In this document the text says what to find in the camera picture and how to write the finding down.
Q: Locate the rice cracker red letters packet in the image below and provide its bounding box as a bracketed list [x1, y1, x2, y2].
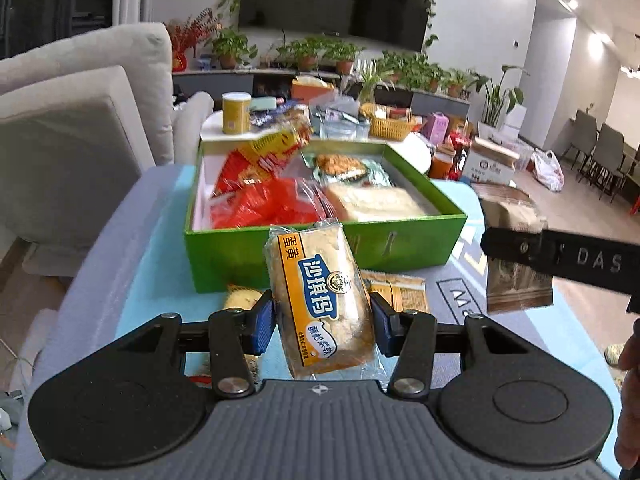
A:
[224, 285, 262, 310]

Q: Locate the yellow brown snack packet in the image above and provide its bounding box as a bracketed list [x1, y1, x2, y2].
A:
[361, 270, 431, 313]

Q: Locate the yellow orange cake packet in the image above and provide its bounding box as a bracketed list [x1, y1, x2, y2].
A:
[265, 220, 375, 379]

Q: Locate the brown paper snack bag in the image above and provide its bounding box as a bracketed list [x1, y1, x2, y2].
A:
[472, 182, 553, 314]

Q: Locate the sliced bread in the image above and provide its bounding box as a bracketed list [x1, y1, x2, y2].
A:
[323, 183, 431, 222]

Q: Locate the yellow red snack bag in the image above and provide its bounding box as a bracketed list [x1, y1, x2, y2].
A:
[213, 116, 312, 196]

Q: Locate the right hand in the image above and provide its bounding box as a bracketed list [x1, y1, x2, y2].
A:
[614, 320, 640, 470]

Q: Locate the grey dining chair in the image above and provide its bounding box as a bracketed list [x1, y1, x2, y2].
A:
[586, 124, 625, 197]

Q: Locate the green gift box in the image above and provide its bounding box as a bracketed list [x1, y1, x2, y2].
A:
[184, 140, 466, 292]

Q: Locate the white plastic bag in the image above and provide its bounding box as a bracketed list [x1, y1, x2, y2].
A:
[530, 151, 565, 193]

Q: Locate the red candy bag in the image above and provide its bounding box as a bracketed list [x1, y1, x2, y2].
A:
[208, 178, 329, 230]

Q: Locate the teal snack bag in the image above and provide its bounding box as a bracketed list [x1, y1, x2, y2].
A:
[302, 154, 394, 188]

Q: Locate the brown blue paper box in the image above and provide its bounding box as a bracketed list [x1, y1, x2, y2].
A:
[461, 136, 520, 185]

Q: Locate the orange cup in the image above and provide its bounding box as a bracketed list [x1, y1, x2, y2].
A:
[428, 144, 456, 180]

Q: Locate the white round table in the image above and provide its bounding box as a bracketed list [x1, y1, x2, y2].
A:
[199, 104, 433, 176]

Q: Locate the large leafy potted plant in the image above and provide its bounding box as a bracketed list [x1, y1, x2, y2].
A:
[470, 65, 529, 139]

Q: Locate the yellow woven basket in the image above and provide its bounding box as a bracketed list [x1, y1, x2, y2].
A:
[360, 103, 418, 142]

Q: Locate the pink small box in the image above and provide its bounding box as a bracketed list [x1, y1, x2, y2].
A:
[420, 112, 449, 145]

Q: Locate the blue grey plastic tray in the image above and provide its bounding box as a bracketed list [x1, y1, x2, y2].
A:
[310, 107, 370, 142]

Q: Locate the yellow tin can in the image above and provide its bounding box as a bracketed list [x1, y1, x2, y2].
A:
[222, 91, 252, 134]

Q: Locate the orange storage box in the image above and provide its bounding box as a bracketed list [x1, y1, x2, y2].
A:
[291, 76, 334, 104]

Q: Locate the grey sofa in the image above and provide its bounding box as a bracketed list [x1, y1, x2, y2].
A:
[1, 23, 214, 278]

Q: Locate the red flower arrangement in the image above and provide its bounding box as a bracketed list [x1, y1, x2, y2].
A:
[165, 6, 219, 73]

